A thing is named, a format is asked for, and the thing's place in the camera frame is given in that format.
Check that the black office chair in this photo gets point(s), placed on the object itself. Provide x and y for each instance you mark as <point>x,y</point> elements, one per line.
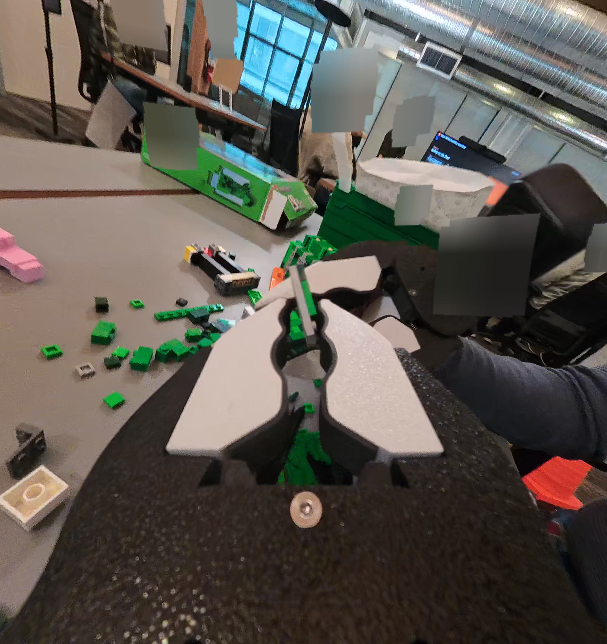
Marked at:
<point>550,196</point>

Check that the dark green brick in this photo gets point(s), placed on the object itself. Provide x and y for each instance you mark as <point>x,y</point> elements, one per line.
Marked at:
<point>101,304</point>

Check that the black stand pole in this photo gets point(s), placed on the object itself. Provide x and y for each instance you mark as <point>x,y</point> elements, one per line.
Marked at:
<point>51,65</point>

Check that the orange brick separator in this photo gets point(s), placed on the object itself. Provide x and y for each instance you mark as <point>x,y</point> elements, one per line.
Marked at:
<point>277,279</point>

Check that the dark grey bracket brick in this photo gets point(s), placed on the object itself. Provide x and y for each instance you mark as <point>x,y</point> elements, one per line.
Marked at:
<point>24,458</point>

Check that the person's right forearm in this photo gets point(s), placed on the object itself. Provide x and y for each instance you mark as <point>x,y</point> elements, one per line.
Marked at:
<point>535,402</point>

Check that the white vent grille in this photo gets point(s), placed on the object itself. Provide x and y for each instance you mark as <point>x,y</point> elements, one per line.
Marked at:
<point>439,60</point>

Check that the green studded brick assembly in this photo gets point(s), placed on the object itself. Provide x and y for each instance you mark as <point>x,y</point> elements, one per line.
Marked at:
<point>318,246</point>

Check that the green grey brick panel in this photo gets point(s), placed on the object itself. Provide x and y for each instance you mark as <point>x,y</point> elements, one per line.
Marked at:
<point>306,307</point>

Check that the person's lap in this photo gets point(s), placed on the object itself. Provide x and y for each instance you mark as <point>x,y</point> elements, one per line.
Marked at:
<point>600,563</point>

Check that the green plastic crate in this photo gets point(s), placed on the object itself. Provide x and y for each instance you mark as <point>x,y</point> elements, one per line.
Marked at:
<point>363,221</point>

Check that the dark computer monitor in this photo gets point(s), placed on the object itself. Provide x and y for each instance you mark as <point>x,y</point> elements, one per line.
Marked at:
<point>464,156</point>

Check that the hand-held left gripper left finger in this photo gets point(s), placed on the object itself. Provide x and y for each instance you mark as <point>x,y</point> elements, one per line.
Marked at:
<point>233,387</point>

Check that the brown-topped table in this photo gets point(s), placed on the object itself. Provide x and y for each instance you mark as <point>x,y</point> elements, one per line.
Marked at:
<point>182,93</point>

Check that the black yellow brick model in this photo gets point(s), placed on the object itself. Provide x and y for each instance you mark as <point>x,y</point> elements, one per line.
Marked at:
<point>218,266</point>

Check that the grey desk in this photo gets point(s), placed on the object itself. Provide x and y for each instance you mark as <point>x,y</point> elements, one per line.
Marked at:
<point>107,236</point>

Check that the tan square brick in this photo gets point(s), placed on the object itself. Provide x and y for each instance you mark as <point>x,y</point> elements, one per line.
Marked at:
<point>51,483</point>

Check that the green toy set box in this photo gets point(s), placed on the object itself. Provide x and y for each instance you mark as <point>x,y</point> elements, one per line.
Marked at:
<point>202,188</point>

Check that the grey square frame tile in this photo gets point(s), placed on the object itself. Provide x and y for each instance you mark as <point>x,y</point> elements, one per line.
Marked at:
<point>77,372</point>

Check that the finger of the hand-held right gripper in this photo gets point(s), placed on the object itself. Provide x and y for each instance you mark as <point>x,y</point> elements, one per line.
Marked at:
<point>348,274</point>
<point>399,334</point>

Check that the white printed paper bag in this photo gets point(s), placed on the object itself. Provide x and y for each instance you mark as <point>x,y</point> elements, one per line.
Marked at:
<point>459,201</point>

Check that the scattered green bricks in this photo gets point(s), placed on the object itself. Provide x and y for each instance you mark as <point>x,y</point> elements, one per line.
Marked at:
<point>142,358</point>

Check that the silver ventilation duct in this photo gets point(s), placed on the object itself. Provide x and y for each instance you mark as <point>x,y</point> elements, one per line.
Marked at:
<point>535,45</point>

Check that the red plastic object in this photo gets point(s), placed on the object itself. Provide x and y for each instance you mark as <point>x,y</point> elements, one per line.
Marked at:
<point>560,483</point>

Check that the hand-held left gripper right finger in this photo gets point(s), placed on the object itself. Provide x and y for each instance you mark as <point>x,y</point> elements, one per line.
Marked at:
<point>379,392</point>

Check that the black floor lamp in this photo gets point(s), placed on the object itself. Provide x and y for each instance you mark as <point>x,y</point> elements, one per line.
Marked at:
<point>333,10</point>

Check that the pink brick pig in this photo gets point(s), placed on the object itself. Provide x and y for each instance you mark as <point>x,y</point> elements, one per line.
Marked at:
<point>11,256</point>

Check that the long green plate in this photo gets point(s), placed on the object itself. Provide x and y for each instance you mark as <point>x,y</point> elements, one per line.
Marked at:
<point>170,314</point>

